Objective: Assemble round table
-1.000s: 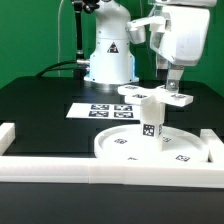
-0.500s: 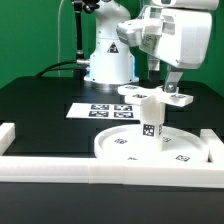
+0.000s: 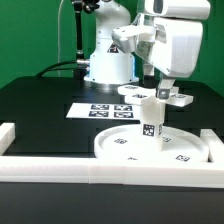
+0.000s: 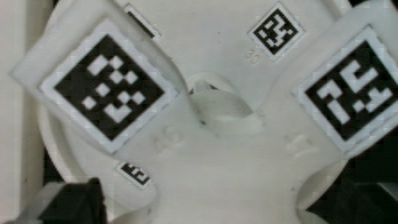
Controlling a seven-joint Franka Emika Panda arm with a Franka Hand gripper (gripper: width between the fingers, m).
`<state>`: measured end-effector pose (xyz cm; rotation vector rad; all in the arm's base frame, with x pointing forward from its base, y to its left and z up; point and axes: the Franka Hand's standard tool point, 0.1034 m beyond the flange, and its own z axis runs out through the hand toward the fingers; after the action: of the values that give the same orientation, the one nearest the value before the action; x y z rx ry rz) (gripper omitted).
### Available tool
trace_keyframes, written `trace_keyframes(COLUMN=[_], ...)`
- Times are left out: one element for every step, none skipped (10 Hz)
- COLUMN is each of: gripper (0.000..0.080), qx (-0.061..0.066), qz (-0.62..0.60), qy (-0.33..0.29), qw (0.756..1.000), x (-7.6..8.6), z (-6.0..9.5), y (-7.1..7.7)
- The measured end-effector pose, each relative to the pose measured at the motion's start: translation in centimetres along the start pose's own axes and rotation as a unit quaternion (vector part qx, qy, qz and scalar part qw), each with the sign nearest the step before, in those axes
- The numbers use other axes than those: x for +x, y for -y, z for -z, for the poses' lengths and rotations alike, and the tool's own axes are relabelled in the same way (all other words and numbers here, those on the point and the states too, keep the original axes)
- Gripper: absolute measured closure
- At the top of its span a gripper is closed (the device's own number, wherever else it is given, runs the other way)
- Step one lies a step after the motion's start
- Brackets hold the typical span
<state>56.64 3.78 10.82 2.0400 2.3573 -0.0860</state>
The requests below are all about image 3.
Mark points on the white round table top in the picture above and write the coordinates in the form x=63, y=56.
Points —
x=127, y=143

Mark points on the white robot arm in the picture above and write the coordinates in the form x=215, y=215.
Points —
x=108, y=64

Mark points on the white sheet with markers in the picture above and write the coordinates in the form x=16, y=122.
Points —
x=104, y=111

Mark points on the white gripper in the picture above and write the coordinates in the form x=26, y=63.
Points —
x=167, y=34

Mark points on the white cross-shaped table base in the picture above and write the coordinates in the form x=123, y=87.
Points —
x=138, y=96

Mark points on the white U-shaped boundary frame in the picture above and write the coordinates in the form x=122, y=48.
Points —
x=157, y=171

